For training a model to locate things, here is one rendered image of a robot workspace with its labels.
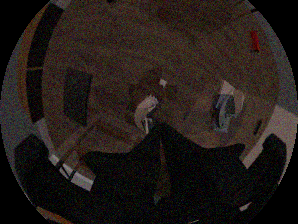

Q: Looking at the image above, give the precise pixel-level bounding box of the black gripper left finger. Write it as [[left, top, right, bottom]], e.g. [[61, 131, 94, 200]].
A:
[[84, 123, 162, 197]]

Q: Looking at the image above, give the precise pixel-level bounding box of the red rectangular block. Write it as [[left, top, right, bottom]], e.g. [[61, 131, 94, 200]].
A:
[[250, 30, 259, 52]]

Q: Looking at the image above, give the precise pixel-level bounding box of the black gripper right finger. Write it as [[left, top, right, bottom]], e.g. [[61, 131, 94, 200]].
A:
[[161, 123, 246, 198]]

